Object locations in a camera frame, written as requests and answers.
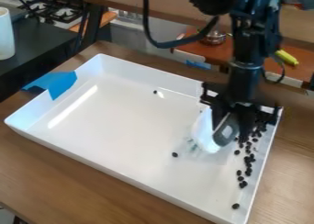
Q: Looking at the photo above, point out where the white cylinder container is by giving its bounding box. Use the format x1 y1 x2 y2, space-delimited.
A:
0 6 17 62

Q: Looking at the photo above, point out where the silver pot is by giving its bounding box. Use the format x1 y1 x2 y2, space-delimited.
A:
199 29 229 47

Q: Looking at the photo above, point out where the brown wooden table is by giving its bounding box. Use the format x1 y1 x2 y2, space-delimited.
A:
170 25 314 91

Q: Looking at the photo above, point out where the pile of black bits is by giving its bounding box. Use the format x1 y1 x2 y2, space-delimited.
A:
230 111 280 211

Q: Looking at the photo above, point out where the black cable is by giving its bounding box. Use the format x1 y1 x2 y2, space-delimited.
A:
140 0 221 50

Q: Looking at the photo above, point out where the blue tape piece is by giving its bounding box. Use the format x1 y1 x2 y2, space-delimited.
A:
20 70 79 101

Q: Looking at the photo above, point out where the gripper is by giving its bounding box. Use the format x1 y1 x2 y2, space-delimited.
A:
199 81 284 140

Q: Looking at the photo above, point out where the toy stove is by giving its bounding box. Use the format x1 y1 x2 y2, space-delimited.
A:
19 0 86 25

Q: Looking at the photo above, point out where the yellow toy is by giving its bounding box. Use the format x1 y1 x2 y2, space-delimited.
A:
273 49 301 67

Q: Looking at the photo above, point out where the black table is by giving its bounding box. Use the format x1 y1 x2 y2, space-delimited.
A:
0 17 80 103

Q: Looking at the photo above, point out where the white tray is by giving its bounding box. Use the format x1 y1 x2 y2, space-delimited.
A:
4 52 285 224

